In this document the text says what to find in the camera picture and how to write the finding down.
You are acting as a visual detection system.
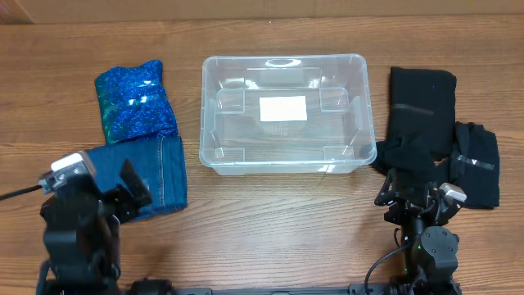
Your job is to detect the small black garment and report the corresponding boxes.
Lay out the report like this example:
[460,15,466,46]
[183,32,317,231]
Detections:
[372,135,437,190]

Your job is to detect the black folded garment right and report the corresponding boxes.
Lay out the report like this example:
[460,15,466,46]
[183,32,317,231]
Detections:
[436,122,500,209]

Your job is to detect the white label in bin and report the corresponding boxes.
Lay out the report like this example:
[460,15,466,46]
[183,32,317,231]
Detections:
[259,96,307,122]

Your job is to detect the clear plastic storage bin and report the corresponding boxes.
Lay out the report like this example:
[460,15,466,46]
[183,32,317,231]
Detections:
[199,53,377,175]

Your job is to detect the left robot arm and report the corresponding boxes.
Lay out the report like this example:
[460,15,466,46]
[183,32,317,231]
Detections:
[36,159,151,294]

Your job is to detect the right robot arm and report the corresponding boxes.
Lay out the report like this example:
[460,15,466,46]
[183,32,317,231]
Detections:
[364,169,467,295]

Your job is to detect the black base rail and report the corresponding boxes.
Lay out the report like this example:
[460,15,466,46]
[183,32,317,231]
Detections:
[122,279,391,295]

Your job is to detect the blue denim jeans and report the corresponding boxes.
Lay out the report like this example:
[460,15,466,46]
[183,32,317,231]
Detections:
[87,137,187,220]

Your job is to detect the blue sequin cloth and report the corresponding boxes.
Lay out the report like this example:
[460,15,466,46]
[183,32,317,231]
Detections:
[94,60,178,144]

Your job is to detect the large black folded garment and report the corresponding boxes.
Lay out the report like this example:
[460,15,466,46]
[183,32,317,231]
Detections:
[387,66,457,161]

